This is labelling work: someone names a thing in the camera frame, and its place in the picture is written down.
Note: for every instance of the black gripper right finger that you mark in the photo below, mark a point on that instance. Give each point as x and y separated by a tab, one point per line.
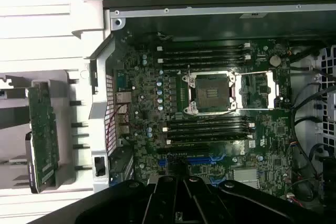
202	203

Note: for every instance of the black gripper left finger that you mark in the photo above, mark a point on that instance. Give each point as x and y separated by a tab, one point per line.
165	203

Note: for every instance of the silver chipset heatsink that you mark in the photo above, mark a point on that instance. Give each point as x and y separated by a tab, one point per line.
245	175

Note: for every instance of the long PCIe expansion slot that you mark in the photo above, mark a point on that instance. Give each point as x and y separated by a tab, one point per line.
183	150

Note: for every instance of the CPU socket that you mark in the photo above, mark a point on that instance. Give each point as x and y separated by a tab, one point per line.
210	94

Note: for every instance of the thin metal locking lever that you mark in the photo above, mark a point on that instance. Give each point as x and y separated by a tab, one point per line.
189	82

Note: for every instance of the green motherboard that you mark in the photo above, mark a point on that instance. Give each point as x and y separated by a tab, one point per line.
147	82

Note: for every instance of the metal socket cover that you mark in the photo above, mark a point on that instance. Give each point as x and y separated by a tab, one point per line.
271	90

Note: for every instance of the grey parts rack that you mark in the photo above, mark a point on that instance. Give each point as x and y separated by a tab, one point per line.
65	82

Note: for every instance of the round coin cell battery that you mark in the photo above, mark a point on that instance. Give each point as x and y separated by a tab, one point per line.
274	61

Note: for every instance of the silver metal disk bay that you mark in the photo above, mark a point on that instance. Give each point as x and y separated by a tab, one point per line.
329	64

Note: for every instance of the black open PC case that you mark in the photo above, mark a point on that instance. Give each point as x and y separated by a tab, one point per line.
236	9

